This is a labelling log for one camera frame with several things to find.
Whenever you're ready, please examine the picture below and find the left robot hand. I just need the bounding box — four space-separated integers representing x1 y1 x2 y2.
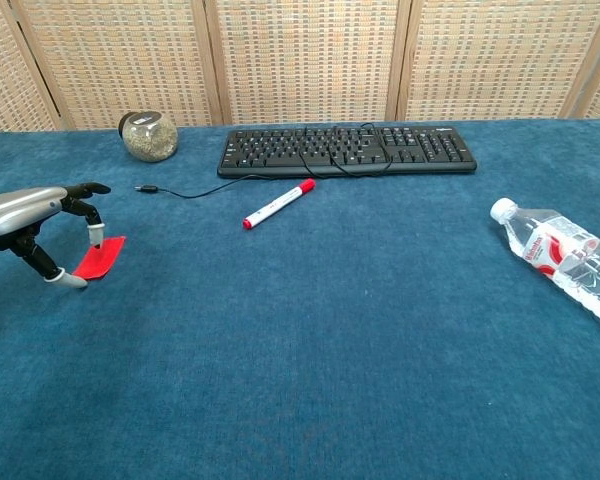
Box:
0 182 113 290

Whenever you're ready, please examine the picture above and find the red plastic piece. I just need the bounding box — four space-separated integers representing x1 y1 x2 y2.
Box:
71 235 127 282

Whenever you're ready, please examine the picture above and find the round glass jar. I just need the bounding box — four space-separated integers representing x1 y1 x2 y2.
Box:
117 110 179 164

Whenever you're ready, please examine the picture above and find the red white marker pen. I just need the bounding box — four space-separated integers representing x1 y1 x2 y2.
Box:
242 178 317 231

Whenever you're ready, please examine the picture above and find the blue table cloth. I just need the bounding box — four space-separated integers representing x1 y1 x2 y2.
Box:
0 118 600 480

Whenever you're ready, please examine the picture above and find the woven folding screen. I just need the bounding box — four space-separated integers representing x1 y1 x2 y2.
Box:
0 0 600 137

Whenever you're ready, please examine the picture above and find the black computer keyboard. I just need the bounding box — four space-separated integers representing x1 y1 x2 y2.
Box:
216 125 478 180

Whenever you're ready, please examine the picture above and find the clear plastic water bottle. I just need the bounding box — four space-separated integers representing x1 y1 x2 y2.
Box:
489 197 600 333

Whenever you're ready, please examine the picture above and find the black keyboard cable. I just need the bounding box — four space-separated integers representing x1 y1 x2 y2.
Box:
134 122 394 200

